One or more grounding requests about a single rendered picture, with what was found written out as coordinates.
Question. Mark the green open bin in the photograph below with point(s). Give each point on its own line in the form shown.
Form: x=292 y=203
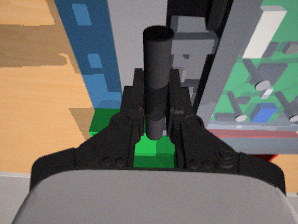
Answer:
x=148 y=153

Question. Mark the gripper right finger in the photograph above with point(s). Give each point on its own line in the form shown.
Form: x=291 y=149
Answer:
x=203 y=150

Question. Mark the red open bin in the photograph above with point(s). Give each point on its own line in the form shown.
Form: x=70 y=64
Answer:
x=267 y=157

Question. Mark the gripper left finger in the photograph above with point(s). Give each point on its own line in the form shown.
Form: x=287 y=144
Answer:
x=113 y=146

